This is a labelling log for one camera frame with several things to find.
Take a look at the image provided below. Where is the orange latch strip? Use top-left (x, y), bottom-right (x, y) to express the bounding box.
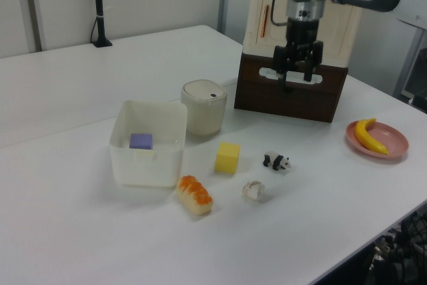
top-left (260, 4), bottom-right (270, 37)

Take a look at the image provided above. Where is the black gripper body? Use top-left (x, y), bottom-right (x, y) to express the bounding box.
top-left (286, 16), bottom-right (322, 65)

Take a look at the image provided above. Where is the toy bread loaf orange crust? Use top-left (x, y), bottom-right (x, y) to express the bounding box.
top-left (175, 175), bottom-right (214, 216)

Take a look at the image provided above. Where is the toy panda figure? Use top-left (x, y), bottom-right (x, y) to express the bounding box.
top-left (262, 151), bottom-right (292, 172)

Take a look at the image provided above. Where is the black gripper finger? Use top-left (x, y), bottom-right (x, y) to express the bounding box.
top-left (302, 40), bottom-right (324, 82)
top-left (273, 43), bottom-right (295, 93)

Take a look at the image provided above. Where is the white drawer handle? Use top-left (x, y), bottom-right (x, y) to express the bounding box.
top-left (258, 66), bottom-right (323, 85)

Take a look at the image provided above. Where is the cream mini trash can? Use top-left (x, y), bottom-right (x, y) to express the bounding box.
top-left (180, 79), bottom-right (228, 136)

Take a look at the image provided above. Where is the cream plastic storage box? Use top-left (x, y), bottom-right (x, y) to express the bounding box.
top-left (242, 0), bottom-right (364, 67)

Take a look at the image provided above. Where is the black pole stand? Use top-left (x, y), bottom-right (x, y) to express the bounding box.
top-left (91, 0), bottom-right (113, 48)

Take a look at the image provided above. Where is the yellow toy banana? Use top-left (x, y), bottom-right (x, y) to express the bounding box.
top-left (354, 117), bottom-right (390, 156)

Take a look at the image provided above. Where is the dark brown wooden drawer box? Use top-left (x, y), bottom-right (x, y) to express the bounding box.
top-left (234, 51), bottom-right (350, 123)

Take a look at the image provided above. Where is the crumpled white paper ball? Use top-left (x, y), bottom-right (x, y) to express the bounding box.
top-left (242, 180), bottom-right (266, 203)

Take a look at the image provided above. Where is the yellow foam cube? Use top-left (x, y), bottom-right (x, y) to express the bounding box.
top-left (215, 141), bottom-right (241, 175)

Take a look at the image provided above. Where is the pink plate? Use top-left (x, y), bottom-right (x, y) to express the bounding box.
top-left (346, 120), bottom-right (410, 162)

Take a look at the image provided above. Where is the black wire frame object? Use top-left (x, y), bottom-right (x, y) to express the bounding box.
top-left (366, 211), bottom-right (427, 285)

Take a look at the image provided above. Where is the white plastic basket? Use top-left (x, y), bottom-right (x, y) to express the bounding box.
top-left (108, 99), bottom-right (188, 188)

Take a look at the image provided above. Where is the purple foam cube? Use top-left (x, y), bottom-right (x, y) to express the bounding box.
top-left (129, 133), bottom-right (153, 150)

